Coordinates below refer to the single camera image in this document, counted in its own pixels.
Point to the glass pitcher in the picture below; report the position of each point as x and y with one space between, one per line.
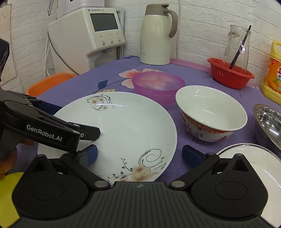
237 47

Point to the stainless steel bowl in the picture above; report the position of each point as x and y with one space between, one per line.
267 127

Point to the yellow plastic plate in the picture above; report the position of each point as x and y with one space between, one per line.
8 213

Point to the purple floral tablecloth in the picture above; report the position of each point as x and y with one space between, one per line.
117 75

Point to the orange plastic basin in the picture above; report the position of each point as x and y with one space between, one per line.
48 83

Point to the white water purifier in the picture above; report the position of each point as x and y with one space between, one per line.
67 6

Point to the white floral plate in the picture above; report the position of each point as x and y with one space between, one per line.
138 136

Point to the yellow detergent bottle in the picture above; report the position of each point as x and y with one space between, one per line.
271 86

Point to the white red-patterned bowl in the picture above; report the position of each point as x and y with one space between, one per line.
210 114

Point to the white blue-rimmed plate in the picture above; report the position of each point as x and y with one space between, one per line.
267 166

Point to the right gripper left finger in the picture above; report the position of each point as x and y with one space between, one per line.
79 162

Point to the red plastic basket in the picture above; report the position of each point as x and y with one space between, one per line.
235 78

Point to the white water dispenser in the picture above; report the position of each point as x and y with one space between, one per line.
86 39

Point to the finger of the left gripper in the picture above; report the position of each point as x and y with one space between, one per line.
87 133
48 107

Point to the purple plastic bowl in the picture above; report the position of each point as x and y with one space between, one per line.
158 86

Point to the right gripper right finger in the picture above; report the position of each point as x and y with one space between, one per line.
200 165

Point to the white thermos jug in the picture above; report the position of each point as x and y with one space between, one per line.
159 27

